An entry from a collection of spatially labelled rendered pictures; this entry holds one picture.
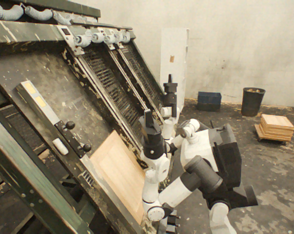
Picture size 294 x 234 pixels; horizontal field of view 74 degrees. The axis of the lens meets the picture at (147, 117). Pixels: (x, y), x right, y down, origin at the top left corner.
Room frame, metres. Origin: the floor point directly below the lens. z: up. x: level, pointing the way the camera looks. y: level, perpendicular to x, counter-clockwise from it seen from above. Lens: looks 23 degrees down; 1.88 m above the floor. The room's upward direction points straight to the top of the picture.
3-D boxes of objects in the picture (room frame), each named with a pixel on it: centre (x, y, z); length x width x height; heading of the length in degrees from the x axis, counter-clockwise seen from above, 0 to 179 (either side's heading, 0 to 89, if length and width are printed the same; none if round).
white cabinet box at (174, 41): (5.16, -0.70, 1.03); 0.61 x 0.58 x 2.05; 162
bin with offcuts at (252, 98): (4.72, -2.67, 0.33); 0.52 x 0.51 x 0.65; 162
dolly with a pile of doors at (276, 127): (3.43, -2.45, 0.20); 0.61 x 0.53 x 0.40; 162
